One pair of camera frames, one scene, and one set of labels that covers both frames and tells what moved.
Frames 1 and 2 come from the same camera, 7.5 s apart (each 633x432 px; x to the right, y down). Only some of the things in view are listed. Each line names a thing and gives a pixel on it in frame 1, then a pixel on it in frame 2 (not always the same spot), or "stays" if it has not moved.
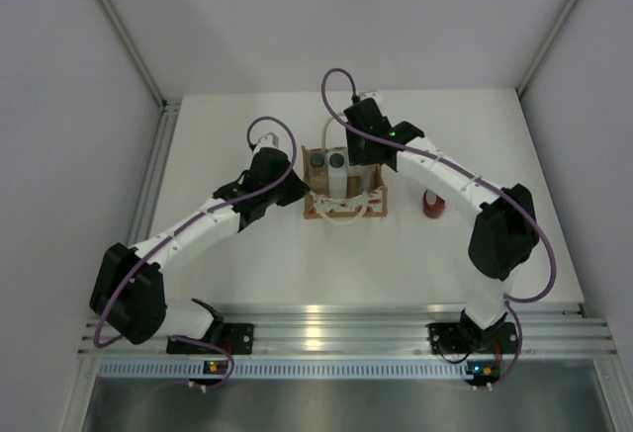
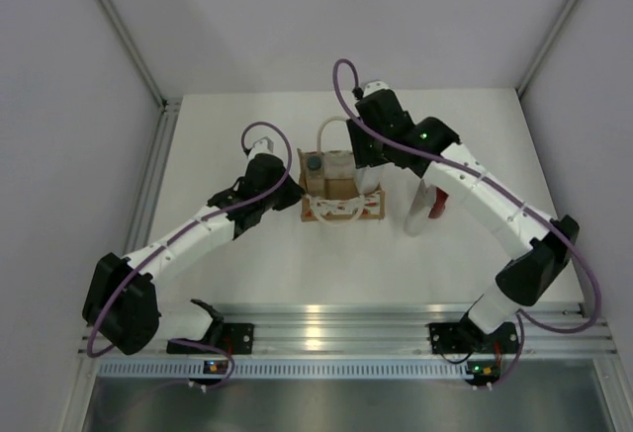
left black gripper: x=296 y=189 stays
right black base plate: x=461 y=338 stays
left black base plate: x=236 y=338 stays
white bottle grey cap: x=337 y=164 -> x=369 y=178
